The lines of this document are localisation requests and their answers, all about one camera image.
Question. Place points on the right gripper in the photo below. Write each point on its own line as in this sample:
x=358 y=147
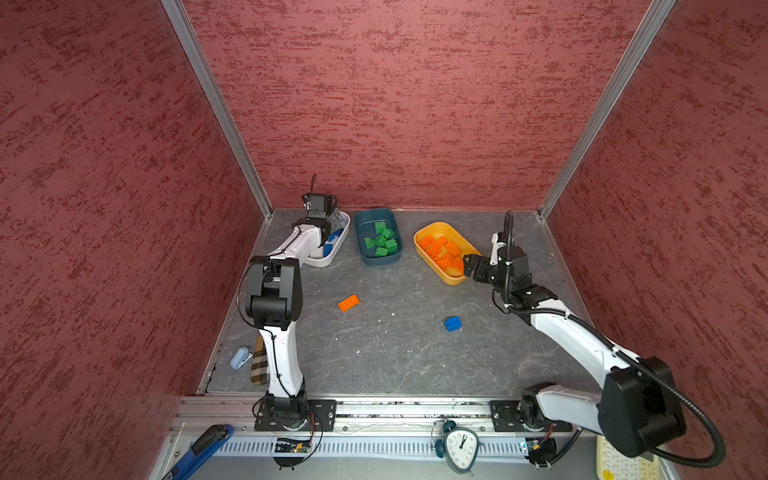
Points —
x=482 y=264

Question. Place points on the large blue lego bottom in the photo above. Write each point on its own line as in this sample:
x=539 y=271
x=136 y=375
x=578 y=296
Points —
x=336 y=234

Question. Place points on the orange lego cluster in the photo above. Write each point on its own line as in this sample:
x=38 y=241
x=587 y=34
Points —
x=433 y=251

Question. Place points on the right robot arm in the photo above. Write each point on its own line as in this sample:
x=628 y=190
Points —
x=638 y=408

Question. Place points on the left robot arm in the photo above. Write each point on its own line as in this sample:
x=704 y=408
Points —
x=273 y=304

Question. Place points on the yellow plastic bin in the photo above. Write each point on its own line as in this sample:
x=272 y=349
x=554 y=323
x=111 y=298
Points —
x=436 y=230

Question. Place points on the dark teal plastic bin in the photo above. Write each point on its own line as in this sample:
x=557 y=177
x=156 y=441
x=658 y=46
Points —
x=365 y=227

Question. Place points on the white plastic bin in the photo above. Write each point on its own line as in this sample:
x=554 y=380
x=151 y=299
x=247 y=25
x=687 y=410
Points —
x=316 y=258

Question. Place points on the light blue small object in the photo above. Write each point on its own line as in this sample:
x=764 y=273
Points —
x=240 y=358

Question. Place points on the plaid pouch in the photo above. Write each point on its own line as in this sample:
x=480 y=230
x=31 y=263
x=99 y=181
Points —
x=259 y=372

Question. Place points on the teal alarm clock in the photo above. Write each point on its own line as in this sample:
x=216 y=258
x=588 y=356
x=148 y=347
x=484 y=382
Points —
x=458 y=446

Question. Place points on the right circuit board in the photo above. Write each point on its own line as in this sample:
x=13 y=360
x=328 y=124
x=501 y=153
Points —
x=541 y=451

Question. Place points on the circuit board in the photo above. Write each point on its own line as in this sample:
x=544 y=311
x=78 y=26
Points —
x=293 y=446
x=541 y=451

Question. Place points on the yellow calculator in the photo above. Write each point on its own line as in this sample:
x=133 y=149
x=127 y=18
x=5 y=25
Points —
x=612 y=465

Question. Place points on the left circuit board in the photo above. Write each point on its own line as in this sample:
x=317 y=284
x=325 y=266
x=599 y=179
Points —
x=293 y=446

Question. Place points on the blue utility knife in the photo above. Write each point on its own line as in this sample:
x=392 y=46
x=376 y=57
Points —
x=200 y=451

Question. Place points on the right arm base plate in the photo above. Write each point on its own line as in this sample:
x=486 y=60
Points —
x=522 y=416

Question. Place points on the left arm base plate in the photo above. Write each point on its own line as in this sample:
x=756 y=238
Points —
x=286 y=415

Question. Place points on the aluminium rail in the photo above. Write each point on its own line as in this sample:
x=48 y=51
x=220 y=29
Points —
x=353 y=415

